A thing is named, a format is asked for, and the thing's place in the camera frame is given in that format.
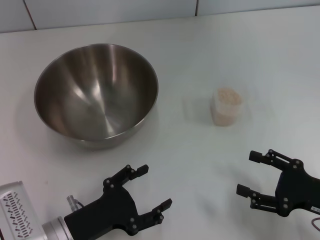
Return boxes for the left arm cable with plug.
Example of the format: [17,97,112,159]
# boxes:
[65,195,86,213]

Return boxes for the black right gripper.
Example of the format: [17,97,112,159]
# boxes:
[235,148,320,217]

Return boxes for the stainless steel mixing bowl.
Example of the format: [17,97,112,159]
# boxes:
[33,43,159,151]

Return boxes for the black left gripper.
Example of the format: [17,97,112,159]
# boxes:
[63,164,174,239]

